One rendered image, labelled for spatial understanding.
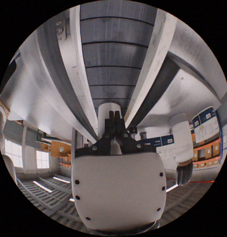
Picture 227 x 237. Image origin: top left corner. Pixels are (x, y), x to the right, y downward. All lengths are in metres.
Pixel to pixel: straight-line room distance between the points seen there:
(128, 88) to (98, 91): 0.05
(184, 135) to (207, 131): 0.19
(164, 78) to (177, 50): 0.08
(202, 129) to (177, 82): 0.35
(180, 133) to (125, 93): 0.25
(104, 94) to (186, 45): 0.23
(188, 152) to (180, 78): 0.25
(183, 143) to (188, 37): 0.32
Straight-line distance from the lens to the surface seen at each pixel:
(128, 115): 0.17
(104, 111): 0.17
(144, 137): 0.48
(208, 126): 0.49
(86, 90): 0.16
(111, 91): 0.16
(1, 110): 0.76
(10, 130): 5.67
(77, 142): 0.37
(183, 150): 0.33
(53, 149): 2.09
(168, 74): 0.19
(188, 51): 0.23
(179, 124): 0.34
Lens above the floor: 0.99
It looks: 24 degrees down
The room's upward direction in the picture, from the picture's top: 177 degrees clockwise
